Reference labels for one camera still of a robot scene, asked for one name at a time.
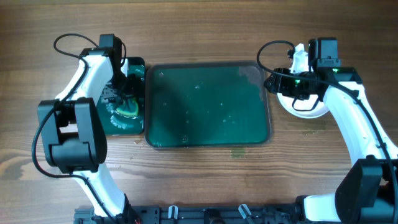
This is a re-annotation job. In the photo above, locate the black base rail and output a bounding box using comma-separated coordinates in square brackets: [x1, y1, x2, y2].
[73, 203, 307, 224]

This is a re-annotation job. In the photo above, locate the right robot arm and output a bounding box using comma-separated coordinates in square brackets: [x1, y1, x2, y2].
[264, 37, 397, 223]

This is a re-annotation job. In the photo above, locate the large dark green tray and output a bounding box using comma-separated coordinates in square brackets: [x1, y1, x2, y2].
[144, 60, 271, 149]

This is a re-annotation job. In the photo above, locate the white plate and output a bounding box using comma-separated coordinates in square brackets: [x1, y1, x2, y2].
[277, 93, 329, 119]

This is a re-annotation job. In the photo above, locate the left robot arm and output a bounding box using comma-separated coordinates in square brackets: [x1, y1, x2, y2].
[31, 34, 141, 223]

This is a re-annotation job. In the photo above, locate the small black water tray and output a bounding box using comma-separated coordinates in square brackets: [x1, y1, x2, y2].
[96, 57, 146, 135]

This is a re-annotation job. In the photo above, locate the green yellow sponge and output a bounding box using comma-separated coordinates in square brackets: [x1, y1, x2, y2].
[116, 98, 139, 117]

